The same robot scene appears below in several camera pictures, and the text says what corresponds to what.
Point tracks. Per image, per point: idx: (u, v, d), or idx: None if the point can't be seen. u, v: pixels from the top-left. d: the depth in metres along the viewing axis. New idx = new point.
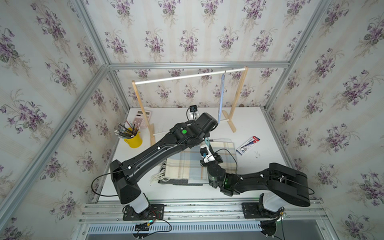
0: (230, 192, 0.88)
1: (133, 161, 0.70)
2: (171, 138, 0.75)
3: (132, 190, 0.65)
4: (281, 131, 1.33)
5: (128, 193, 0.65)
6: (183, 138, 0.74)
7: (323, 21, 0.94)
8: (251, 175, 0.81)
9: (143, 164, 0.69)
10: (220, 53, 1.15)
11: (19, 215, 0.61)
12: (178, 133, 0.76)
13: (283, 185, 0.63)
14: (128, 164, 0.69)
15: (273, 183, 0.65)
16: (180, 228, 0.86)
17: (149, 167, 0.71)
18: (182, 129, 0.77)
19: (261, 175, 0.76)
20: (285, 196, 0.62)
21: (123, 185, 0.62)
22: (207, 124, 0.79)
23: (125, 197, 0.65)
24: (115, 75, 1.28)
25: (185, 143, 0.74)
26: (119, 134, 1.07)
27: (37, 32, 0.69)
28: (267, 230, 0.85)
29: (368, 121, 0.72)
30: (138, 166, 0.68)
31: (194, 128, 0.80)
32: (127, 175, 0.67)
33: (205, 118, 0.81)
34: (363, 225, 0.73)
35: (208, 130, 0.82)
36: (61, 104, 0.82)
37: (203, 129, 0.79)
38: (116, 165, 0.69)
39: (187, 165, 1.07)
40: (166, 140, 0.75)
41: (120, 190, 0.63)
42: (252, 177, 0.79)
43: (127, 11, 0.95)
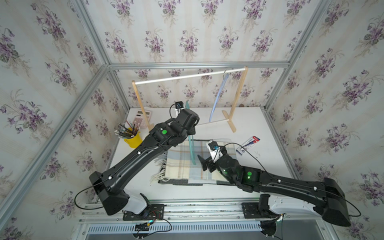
0: (251, 188, 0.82)
1: (113, 171, 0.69)
2: (151, 141, 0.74)
3: (118, 200, 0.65)
4: (281, 131, 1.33)
5: (115, 203, 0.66)
6: (163, 138, 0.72)
7: (323, 21, 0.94)
8: (296, 182, 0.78)
9: (123, 172, 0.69)
10: (220, 53, 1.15)
11: (19, 215, 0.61)
12: (158, 134, 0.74)
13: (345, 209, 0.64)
14: (108, 175, 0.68)
15: (336, 204, 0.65)
16: (181, 228, 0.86)
17: (132, 173, 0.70)
18: (162, 129, 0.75)
19: (315, 187, 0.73)
20: (337, 216, 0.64)
21: (106, 197, 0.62)
22: (186, 120, 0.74)
23: (111, 207, 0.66)
24: (115, 75, 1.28)
25: (166, 143, 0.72)
26: (120, 134, 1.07)
27: (37, 32, 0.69)
28: (267, 231, 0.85)
29: (368, 121, 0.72)
30: (118, 175, 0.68)
31: (175, 126, 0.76)
32: (109, 186, 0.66)
33: (184, 113, 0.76)
34: (363, 225, 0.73)
35: (190, 126, 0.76)
36: (62, 104, 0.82)
37: (184, 126, 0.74)
38: (95, 178, 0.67)
39: (187, 165, 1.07)
40: (146, 144, 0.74)
41: (104, 202, 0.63)
42: (299, 185, 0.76)
43: (127, 11, 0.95)
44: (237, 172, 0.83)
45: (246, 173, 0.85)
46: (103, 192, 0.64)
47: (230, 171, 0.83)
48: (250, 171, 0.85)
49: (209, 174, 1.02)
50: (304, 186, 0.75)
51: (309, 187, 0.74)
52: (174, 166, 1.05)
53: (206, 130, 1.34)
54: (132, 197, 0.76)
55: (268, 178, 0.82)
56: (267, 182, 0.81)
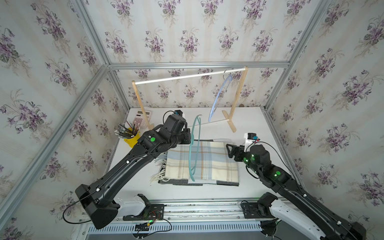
0: (271, 183, 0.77)
1: (101, 182, 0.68)
2: (140, 149, 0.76)
3: (106, 212, 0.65)
4: (281, 131, 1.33)
5: (103, 216, 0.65)
6: (152, 146, 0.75)
7: (323, 21, 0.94)
8: (324, 207, 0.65)
9: (112, 182, 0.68)
10: (220, 53, 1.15)
11: (19, 215, 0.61)
12: (147, 142, 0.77)
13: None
14: (96, 186, 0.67)
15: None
16: (180, 228, 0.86)
17: (121, 183, 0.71)
18: (150, 137, 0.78)
19: (338, 221, 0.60)
20: None
21: (93, 210, 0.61)
22: (174, 126, 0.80)
23: (99, 221, 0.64)
24: (115, 75, 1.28)
25: (155, 150, 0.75)
26: (119, 135, 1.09)
27: (37, 32, 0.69)
28: (267, 231, 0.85)
29: (368, 121, 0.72)
30: (107, 186, 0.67)
31: (164, 133, 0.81)
32: (97, 198, 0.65)
33: (171, 120, 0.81)
34: (363, 225, 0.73)
35: (177, 132, 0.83)
36: (62, 104, 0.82)
37: (171, 132, 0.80)
38: (82, 191, 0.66)
39: (187, 165, 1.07)
40: (135, 152, 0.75)
41: (91, 216, 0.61)
42: (322, 210, 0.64)
43: (127, 11, 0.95)
44: (263, 163, 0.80)
45: (273, 171, 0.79)
46: (91, 205, 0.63)
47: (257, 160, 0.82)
48: (279, 170, 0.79)
49: (209, 174, 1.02)
50: (327, 212, 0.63)
51: (333, 218, 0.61)
52: (174, 166, 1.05)
53: (206, 130, 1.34)
54: (125, 203, 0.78)
55: (294, 186, 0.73)
56: (291, 188, 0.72)
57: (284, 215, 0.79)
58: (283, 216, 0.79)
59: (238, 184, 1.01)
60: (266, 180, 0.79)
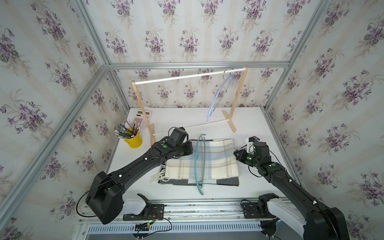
0: (265, 173, 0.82)
1: (123, 170, 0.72)
2: (154, 151, 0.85)
3: (120, 201, 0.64)
4: (281, 131, 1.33)
5: (116, 205, 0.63)
6: (164, 151, 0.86)
7: (323, 21, 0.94)
8: (302, 189, 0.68)
9: (133, 173, 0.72)
10: (220, 53, 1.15)
11: (19, 215, 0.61)
12: (159, 148, 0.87)
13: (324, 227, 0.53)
14: (118, 174, 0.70)
15: (321, 220, 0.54)
16: (180, 228, 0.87)
17: (137, 176, 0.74)
18: (162, 144, 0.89)
19: (315, 201, 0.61)
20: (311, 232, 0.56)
21: (115, 192, 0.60)
22: (179, 137, 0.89)
23: (109, 211, 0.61)
24: (115, 75, 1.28)
25: (166, 156, 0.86)
26: (120, 134, 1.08)
27: (36, 32, 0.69)
28: (267, 231, 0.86)
29: (367, 121, 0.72)
30: (128, 174, 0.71)
31: (170, 142, 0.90)
32: (119, 183, 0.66)
33: (176, 132, 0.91)
34: (363, 225, 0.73)
35: (181, 142, 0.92)
36: (62, 104, 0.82)
37: (176, 142, 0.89)
38: (103, 177, 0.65)
39: (187, 165, 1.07)
40: (151, 152, 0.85)
41: (111, 198, 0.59)
42: (302, 192, 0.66)
43: (127, 11, 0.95)
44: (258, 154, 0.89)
45: (270, 163, 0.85)
46: (113, 187, 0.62)
47: (257, 151, 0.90)
48: (274, 163, 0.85)
49: (209, 174, 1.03)
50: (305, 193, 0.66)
51: (310, 199, 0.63)
52: (174, 166, 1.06)
53: (206, 130, 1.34)
54: (127, 201, 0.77)
55: (282, 173, 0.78)
56: (282, 174, 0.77)
57: (276, 208, 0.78)
58: (276, 210, 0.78)
59: (238, 184, 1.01)
60: (261, 169, 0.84)
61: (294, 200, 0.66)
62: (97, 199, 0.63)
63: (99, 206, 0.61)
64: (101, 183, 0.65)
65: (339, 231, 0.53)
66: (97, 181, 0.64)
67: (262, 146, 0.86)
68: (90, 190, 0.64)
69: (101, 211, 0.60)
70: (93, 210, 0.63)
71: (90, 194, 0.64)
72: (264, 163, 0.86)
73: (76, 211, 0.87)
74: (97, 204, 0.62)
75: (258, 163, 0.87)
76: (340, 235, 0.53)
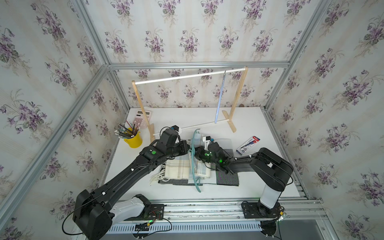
0: (226, 171, 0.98)
1: (107, 186, 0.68)
2: (142, 159, 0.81)
3: (108, 218, 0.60)
4: (281, 131, 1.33)
5: (103, 223, 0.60)
6: (153, 158, 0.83)
7: (323, 21, 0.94)
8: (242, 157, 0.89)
9: (118, 187, 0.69)
10: (220, 53, 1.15)
11: (19, 215, 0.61)
12: (148, 155, 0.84)
13: (262, 164, 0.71)
14: (101, 190, 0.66)
15: (256, 161, 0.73)
16: (180, 228, 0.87)
17: (123, 190, 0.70)
18: (151, 150, 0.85)
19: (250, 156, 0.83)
20: (264, 176, 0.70)
21: (99, 212, 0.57)
22: (169, 140, 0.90)
23: (96, 231, 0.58)
24: (115, 75, 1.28)
25: (155, 163, 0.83)
26: (119, 134, 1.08)
27: (37, 32, 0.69)
28: (267, 230, 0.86)
29: (367, 121, 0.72)
30: (113, 190, 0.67)
31: (160, 147, 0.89)
32: (103, 201, 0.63)
33: (166, 134, 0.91)
34: (363, 225, 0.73)
35: (171, 144, 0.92)
36: (61, 104, 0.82)
37: (166, 146, 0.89)
38: (86, 195, 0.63)
39: (187, 164, 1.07)
40: (138, 162, 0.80)
41: (94, 219, 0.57)
42: (243, 157, 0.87)
43: (127, 11, 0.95)
44: (215, 156, 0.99)
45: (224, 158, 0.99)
46: (96, 206, 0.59)
47: (213, 154, 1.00)
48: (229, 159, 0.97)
49: (203, 169, 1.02)
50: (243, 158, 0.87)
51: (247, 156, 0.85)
52: (174, 166, 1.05)
53: (206, 130, 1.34)
54: (120, 210, 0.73)
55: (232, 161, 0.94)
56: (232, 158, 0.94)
57: (265, 199, 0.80)
58: (267, 200, 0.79)
59: (238, 184, 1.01)
60: (222, 169, 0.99)
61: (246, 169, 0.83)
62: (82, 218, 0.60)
63: (84, 226, 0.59)
64: (84, 203, 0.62)
65: (277, 161, 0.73)
66: (79, 201, 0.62)
67: (217, 151, 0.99)
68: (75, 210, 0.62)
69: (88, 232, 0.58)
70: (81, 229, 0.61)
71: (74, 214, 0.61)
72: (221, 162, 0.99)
73: (64, 232, 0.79)
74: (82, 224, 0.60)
75: (217, 163, 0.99)
76: (278, 163, 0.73)
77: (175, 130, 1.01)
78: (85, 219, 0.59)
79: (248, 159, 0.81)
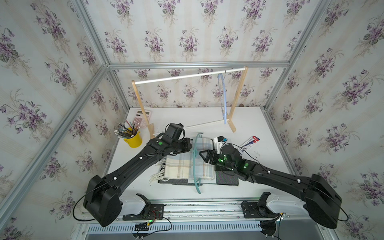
0: (245, 178, 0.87)
1: (118, 173, 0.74)
2: (150, 149, 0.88)
3: (118, 203, 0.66)
4: (281, 131, 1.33)
5: (114, 207, 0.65)
6: (160, 148, 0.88)
7: (323, 21, 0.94)
8: (283, 175, 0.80)
9: (129, 174, 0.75)
10: (220, 53, 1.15)
11: (19, 215, 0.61)
12: (155, 145, 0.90)
13: (323, 202, 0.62)
14: (113, 176, 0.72)
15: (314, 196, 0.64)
16: (180, 228, 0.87)
17: (132, 177, 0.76)
18: (158, 142, 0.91)
19: (299, 180, 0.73)
20: (317, 210, 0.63)
21: (112, 195, 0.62)
22: (175, 133, 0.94)
23: (108, 214, 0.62)
24: (115, 75, 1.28)
25: (163, 153, 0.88)
26: (119, 134, 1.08)
27: (37, 32, 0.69)
28: (267, 231, 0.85)
29: (367, 121, 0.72)
30: (124, 176, 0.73)
31: (166, 139, 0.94)
32: (114, 186, 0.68)
33: (172, 128, 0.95)
34: (363, 225, 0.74)
35: (177, 138, 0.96)
36: (61, 104, 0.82)
37: (172, 138, 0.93)
38: (98, 181, 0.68)
39: (187, 165, 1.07)
40: (146, 151, 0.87)
41: (108, 202, 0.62)
42: (285, 177, 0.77)
43: (127, 11, 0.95)
44: (234, 160, 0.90)
45: (244, 164, 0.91)
46: (109, 190, 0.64)
47: (229, 159, 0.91)
48: (248, 163, 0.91)
49: (210, 173, 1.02)
50: (290, 178, 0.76)
51: (294, 179, 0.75)
52: (174, 166, 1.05)
53: (206, 130, 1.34)
54: (126, 202, 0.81)
55: (260, 169, 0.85)
56: (259, 172, 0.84)
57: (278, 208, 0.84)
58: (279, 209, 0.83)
59: (238, 184, 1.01)
60: (241, 176, 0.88)
61: (284, 189, 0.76)
62: (95, 202, 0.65)
63: (97, 210, 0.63)
64: (96, 187, 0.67)
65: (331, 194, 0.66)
66: (92, 185, 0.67)
67: (232, 153, 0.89)
68: (87, 195, 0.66)
69: (100, 215, 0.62)
70: (92, 214, 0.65)
71: (86, 199, 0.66)
72: (240, 167, 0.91)
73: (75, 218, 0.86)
74: (95, 208, 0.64)
75: (236, 169, 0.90)
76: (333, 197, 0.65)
77: (181, 127, 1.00)
78: (96, 205, 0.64)
79: (296, 184, 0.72)
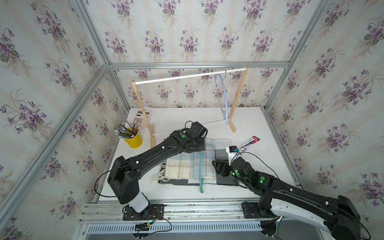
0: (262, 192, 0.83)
1: (140, 157, 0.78)
2: (172, 140, 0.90)
3: (136, 185, 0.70)
4: (281, 131, 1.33)
5: (132, 188, 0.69)
6: (182, 141, 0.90)
7: (323, 21, 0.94)
8: (307, 194, 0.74)
9: (150, 160, 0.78)
10: (220, 53, 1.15)
11: (19, 215, 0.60)
12: (177, 137, 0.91)
13: (354, 227, 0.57)
14: (135, 160, 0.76)
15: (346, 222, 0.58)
16: (180, 228, 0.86)
17: (152, 164, 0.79)
18: (181, 134, 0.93)
19: (327, 202, 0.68)
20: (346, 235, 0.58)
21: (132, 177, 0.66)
22: (199, 131, 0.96)
23: (126, 193, 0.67)
24: (115, 75, 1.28)
25: (184, 146, 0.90)
26: (119, 134, 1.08)
27: (37, 32, 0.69)
28: (267, 231, 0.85)
29: (367, 121, 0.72)
30: (145, 161, 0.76)
31: (190, 134, 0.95)
32: (135, 169, 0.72)
33: (198, 125, 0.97)
34: (363, 225, 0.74)
35: (200, 136, 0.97)
36: (61, 104, 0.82)
37: (196, 135, 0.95)
38: (122, 161, 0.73)
39: (187, 165, 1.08)
40: (169, 141, 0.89)
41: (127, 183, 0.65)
42: (310, 198, 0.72)
43: (127, 11, 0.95)
44: (248, 174, 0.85)
45: (259, 177, 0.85)
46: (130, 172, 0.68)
47: (241, 173, 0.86)
48: (263, 176, 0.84)
49: (213, 173, 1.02)
50: (316, 198, 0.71)
51: (321, 201, 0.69)
52: (174, 166, 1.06)
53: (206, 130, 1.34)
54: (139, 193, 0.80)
55: (279, 186, 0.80)
56: (278, 188, 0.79)
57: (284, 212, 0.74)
58: (284, 212, 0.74)
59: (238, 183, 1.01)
60: (257, 191, 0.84)
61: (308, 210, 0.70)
62: (116, 180, 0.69)
63: (117, 188, 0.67)
64: (120, 167, 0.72)
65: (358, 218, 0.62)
66: (116, 165, 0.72)
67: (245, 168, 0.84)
68: (111, 172, 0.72)
69: (119, 193, 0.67)
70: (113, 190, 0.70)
71: (110, 176, 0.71)
72: (254, 180, 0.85)
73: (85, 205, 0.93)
74: (115, 185, 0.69)
75: (250, 184, 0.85)
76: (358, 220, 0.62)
77: (202, 127, 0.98)
78: (117, 183, 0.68)
79: (323, 206, 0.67)
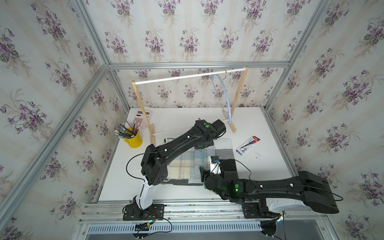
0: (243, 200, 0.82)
1: (168, 145, 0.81)
2: (197, 130, 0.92)
3: (166, 169, 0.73)
4: (281, 131, 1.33)
5: (163, 172, 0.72)
6: (206, 131, 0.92)
7: (323, 21, 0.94)
8: (273, 182, 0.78)
9: (177, 148, 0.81)
10: (220, 53, 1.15)
11: (19, 215, 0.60)
12: (201, 127, 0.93)
13: (323, 198, 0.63)
14: (164, 147, 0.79)
15: (313, 196, 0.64)
16: (180, 228, 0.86)
17: (179, 151, 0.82)
18: (205, 124, 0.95)
19: (291, 184, 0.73)
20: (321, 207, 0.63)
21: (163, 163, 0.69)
22: (220, 127, 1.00)
23: (157, 177, 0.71)
24: (115, 75, 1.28)
25: (208, 136, 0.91)
26: (119, 134, 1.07)
27: (37, 32, 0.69)
28: (267, 231, 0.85)
29: (367, 121, 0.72)
30: (173, 149, 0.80)
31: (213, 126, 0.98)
32: (165, 155, 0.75)
33: (219, 121, 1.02)
34: (363, 225, 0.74)
35: (220, 131, 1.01)
36: (62, 104, 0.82)
37: (217, 129, 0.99)
38: (153, 148, 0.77)
39: (187, 165, 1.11)
40: (194, 131, 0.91)
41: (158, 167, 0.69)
42: (277, 185, 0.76)
43: (127, 11, 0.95)
44: (223, 189, 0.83)
45: (233, 186, 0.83)
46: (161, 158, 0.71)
47: (217, 191, 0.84)
48: (236, 183, 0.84)
49: None
50: (282, 185, 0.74)
51: (287, 184, 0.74)
52: (174, 166, 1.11)
53: None
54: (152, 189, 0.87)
55: (251, 187, 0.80)
56: (252, 190, 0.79)
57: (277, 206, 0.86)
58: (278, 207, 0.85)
59: None
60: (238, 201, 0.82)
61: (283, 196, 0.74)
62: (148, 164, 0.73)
63: (149, 172, 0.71)
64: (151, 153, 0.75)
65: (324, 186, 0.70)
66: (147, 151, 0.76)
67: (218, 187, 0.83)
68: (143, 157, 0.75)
69: (151, 176, 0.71)
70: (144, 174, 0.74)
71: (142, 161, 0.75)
72: (231, 191, 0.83)
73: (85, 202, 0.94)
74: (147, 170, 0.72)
75: (229, 197, 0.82)
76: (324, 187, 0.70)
77: (223, 123, 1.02)
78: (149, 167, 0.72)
79: (291, 189, 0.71)
